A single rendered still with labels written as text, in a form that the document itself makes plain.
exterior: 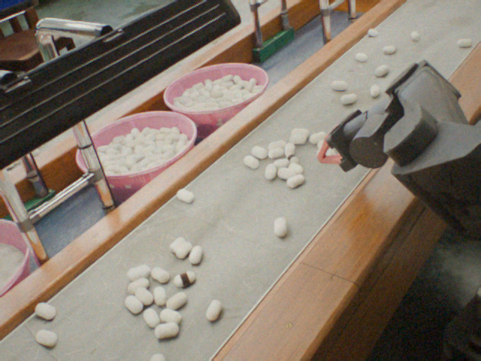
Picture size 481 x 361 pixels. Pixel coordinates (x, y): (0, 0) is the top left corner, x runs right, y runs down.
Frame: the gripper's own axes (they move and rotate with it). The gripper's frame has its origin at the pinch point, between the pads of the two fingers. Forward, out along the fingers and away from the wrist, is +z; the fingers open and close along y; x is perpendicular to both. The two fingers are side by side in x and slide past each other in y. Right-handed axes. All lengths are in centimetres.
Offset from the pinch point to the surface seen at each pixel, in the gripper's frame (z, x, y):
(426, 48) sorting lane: 7, 1, -61
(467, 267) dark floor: 43, 67, -64
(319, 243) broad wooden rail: -5.2, 8.0, 17.4
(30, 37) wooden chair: 204, -128, -86
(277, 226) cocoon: 1.4, 2.9, 16.4
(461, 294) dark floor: 41, 68, -52
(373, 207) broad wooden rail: -7.9, 10.1, 6.0
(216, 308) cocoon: 0.7, 4.4, 34.8
